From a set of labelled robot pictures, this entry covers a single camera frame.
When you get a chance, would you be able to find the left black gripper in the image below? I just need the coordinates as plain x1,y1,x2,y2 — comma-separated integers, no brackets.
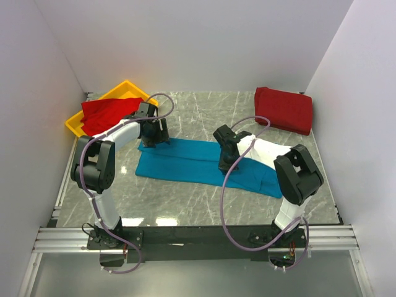
142,118,170,149

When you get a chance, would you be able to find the blue t shirt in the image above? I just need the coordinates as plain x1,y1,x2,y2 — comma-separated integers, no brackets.
136,138,282,199

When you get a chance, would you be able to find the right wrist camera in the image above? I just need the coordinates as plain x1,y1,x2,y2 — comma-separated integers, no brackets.
213,124,236,144

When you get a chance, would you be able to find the folded dark red shirt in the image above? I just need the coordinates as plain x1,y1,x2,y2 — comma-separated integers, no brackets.
254,87,313,136

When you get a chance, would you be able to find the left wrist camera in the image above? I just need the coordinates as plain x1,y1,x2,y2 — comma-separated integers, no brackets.
132,102,158,121

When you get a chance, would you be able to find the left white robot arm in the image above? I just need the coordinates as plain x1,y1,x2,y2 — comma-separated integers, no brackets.
71,118,170,249

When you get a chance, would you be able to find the red t shirt in tray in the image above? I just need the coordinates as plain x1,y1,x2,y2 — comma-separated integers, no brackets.
80,98,143,136

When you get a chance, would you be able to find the yellow plastic tray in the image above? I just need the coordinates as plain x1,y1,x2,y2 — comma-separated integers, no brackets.
65,80,158,137

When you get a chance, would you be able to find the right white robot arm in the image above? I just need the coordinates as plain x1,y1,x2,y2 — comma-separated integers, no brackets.
213,125,324,252

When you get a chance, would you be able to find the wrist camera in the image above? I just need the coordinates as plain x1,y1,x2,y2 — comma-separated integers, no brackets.
213,124,236,144
132,102,158,121

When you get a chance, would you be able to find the black base beam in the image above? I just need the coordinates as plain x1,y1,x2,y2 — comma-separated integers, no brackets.
86,224,310,264

